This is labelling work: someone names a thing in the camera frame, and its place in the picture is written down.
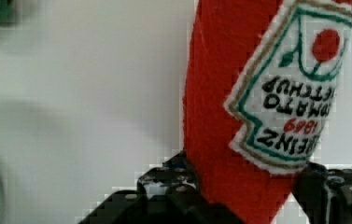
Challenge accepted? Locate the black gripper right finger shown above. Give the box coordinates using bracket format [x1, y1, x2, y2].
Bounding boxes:
[292, 162, 352, 224]

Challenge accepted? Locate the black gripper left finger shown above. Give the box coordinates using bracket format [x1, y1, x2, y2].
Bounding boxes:
[78, 151, 245, 224]

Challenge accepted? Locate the red plush ketchup bottle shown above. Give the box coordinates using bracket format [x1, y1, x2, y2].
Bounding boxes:
[183, 0, 352, 224]

